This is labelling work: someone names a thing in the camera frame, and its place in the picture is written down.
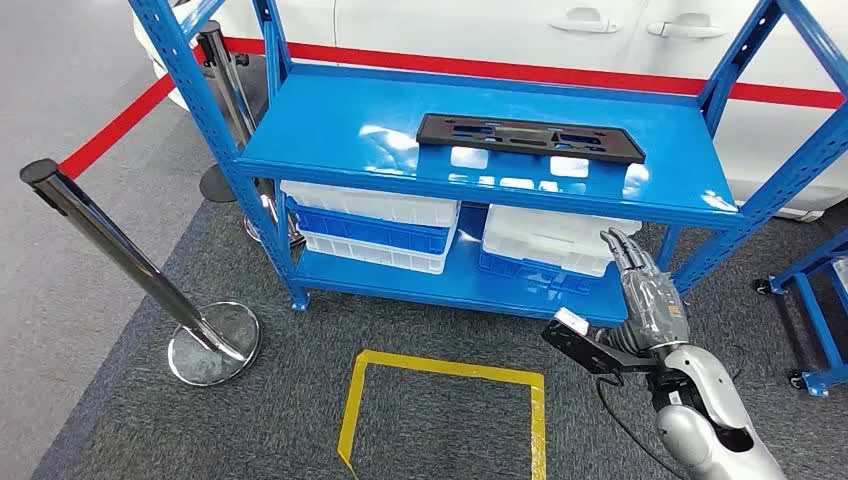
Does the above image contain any red barrier belt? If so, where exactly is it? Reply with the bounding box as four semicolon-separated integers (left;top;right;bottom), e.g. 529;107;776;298
58;46;208;181
221;36;846;111

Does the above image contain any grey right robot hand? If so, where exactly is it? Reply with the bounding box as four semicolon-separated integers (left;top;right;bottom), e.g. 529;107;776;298
599;227;692;352

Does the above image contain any blue metal shelf rack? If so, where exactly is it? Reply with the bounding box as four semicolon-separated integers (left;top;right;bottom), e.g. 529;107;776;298
129;0;848;329

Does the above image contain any black plastic frame part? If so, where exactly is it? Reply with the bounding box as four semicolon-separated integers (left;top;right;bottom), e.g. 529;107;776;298
415;113;647;166

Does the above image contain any pale wrist camera, black bracket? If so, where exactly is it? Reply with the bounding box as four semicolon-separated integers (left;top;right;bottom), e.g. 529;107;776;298
541;306;657;377

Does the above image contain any black stanchion post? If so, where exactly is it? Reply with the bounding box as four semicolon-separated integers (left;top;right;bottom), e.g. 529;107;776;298
198;163;238;204

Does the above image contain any yellow floor tape square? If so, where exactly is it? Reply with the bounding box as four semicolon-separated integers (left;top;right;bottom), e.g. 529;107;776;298
336;349;548;480

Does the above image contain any white car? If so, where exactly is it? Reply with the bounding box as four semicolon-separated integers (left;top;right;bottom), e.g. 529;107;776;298
132;0;848;223

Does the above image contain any white car door handle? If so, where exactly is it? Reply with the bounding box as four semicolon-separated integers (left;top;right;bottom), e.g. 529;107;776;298
548;7;623;34
647;13;728;39

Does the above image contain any chrome stanchion post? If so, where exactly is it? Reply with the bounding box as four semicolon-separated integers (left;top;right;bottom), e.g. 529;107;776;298
196;19;306;248
19;158;261;388

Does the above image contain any blue wheeled cart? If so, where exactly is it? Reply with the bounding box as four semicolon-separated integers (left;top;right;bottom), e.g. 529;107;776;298
755;228;848;399

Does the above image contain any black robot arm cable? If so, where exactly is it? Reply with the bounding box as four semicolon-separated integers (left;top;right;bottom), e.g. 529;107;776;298
594;374;690;480

